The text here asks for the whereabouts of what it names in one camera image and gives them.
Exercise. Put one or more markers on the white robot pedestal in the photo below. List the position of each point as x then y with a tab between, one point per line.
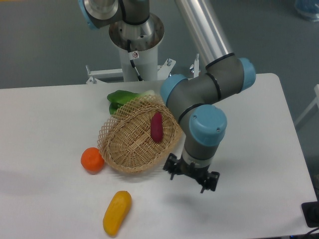
138	51

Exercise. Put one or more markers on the orange tangerine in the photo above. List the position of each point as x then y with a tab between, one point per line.
92	160

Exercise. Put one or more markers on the black device at table edge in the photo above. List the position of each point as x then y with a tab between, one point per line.
311	213

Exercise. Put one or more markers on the purple sweet potato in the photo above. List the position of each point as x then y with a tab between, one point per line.
157	127

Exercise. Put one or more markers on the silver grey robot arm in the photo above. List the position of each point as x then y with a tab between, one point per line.
191	101

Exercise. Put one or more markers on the white frame at right edge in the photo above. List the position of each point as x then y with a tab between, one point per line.
309	111

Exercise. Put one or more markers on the green bok choy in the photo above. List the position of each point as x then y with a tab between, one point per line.
120	97

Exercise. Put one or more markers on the blue bag in background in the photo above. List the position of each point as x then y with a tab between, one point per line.
308	9

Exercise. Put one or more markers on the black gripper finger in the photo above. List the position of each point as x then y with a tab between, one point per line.
209	181
172	166

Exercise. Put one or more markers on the yellow mango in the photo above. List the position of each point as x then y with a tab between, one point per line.
116	212

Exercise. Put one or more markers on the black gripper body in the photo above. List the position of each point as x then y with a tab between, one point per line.
201	175

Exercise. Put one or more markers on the woven wicker basket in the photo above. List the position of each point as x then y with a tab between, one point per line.
125	142

